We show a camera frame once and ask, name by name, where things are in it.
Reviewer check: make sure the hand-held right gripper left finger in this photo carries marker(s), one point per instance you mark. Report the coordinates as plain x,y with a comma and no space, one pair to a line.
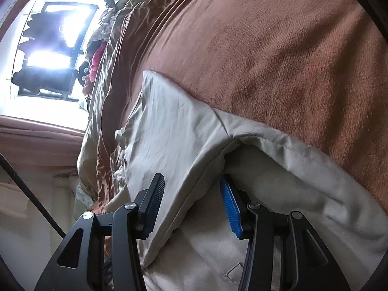
156,200

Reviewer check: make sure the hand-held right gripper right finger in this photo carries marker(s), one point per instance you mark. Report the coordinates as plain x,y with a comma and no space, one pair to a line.
230,206

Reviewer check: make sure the beige jacket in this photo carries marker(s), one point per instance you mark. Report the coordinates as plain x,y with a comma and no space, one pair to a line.
182,127

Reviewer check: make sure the pile of clothes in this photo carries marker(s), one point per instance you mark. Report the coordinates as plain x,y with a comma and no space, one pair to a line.
103,27

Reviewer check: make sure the light pillow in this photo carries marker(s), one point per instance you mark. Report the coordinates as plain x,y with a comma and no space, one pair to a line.
83,194

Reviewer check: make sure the beige duvet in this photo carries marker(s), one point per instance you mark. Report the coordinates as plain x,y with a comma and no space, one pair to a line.
100,103

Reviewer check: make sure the cream padded headboard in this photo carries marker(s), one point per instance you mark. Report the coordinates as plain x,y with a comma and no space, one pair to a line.
30,212

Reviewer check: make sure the black plush toy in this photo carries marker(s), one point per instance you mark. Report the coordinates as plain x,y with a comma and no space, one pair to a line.
82,74

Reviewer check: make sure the pink plush toy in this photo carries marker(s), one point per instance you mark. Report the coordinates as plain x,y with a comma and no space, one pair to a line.
96,62

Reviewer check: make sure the brown blanket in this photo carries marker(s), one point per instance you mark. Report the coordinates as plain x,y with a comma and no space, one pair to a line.
257,51

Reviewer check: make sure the long dark hanging coat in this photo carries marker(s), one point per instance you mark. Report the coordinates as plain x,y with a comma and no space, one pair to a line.
39,78

